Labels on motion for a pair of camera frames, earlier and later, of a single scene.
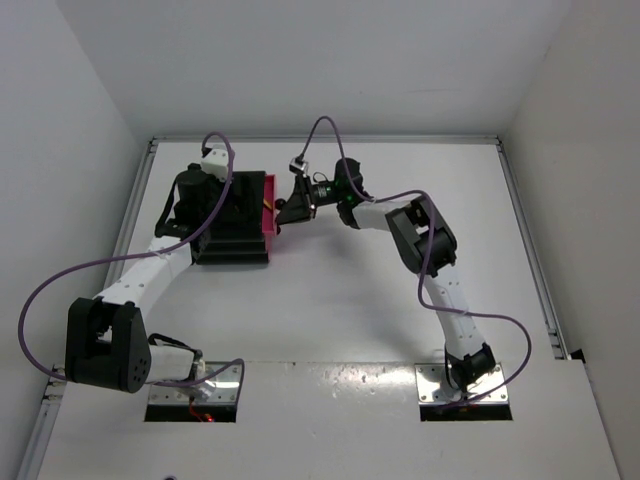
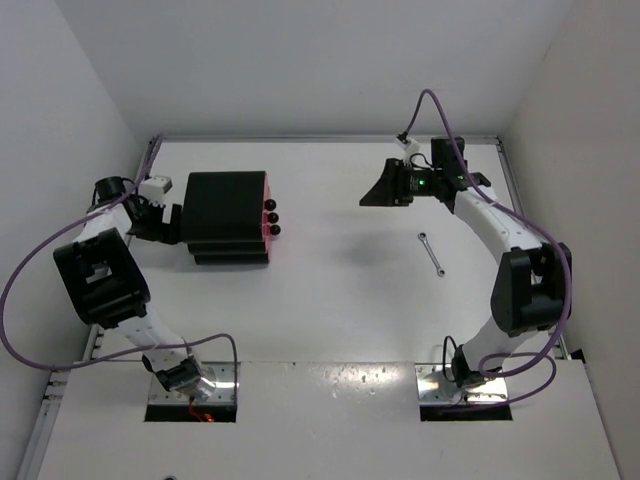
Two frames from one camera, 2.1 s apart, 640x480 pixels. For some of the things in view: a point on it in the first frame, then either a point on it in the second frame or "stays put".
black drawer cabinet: x=236 y=234 stays put
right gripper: x=301 y=205 -> x=390 y=189
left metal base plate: x=218 y=389 stays put
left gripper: x=238 y=205 -> x=155 y=233
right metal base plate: x=428 y=378 stays put
